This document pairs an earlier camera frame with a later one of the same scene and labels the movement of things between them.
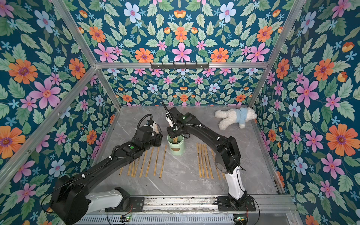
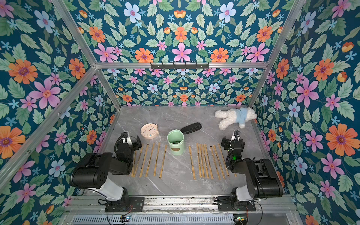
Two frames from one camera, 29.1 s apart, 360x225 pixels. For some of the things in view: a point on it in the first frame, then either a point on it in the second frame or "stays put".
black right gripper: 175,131 to 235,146
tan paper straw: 132,168 stays put
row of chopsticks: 137,167 stays put
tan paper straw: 163,161 stays put
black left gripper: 158,139 to 134,145
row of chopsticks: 143,163 stays put
